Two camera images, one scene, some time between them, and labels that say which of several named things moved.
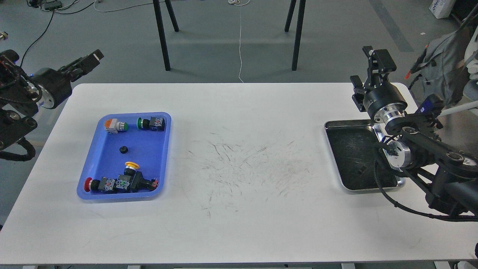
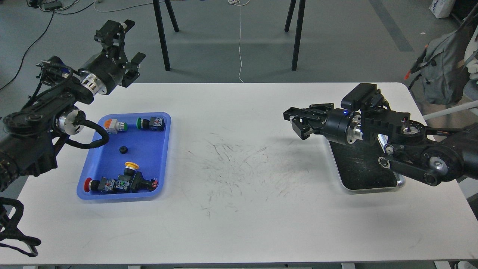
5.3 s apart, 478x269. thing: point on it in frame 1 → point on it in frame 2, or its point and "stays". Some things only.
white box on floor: (441, 9) stays
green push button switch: (155, 124) stays
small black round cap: (123, 149) stays
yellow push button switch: (133, 181) stays
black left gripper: (59, 83) → (102, 74)
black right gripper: (382, 100) → (342, 126)
